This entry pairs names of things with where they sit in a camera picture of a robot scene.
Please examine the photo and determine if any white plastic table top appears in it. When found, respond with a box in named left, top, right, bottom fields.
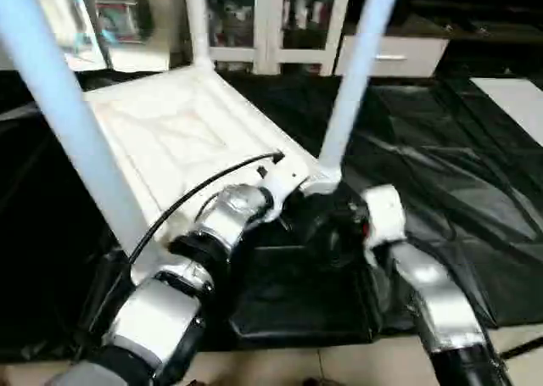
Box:
left=81, top=64, right=342, bottom=273

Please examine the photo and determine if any black metal bench leg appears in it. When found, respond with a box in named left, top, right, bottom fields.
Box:
left=501, top=335, right=543, bottom=361

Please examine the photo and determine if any white plastic table leg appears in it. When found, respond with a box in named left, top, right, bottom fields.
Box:
left=316, top=0, right=401, bottom=192
left=182, top=0, right=215, bottom=71
left=0, top=0, right=150, bottom=261

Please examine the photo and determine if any white drawer unit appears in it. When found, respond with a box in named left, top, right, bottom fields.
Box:
left=335, top=36, right=451, bottom=78

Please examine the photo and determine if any black mat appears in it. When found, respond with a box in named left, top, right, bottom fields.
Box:
left=0, top=68, right=543, bottom=357

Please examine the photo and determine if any white glass-door cabinet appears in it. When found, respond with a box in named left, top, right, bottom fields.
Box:
left=204, top=0, right=354, bottom=75

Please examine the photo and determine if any light blue metal frame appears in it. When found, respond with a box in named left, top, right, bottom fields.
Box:
left=72, top=0, right=120, bottom=56

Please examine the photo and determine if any white flat panel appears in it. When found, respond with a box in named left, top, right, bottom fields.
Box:
left=471, top=76, right=543, bottom=146

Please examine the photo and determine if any dark storage box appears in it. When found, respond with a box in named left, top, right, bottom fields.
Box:
left=98, top=0, right=155, bottom=44

